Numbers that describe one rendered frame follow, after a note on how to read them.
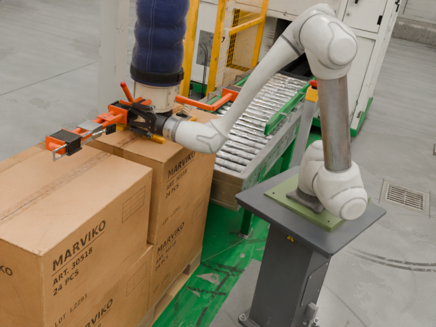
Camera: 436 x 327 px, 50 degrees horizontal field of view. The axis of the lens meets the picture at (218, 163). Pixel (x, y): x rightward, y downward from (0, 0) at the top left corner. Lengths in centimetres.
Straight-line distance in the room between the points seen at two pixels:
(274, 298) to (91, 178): 110
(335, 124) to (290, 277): 83
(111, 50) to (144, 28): 160
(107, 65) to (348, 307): 230
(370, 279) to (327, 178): 139
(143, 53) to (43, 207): 76
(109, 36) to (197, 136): 193
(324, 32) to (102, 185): 89
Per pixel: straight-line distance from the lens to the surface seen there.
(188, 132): 171
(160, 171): 184
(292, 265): 219
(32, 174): 174
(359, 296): 293
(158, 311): 250
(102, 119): 180
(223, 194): 258
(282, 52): 169
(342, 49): 150
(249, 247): 302
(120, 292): 195
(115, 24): 347
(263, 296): 239
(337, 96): 162
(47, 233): 146
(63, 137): 162
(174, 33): 194
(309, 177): 196
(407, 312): 297
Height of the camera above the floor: 182
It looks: 28 degrees down
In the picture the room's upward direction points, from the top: 9 degrees clockwise
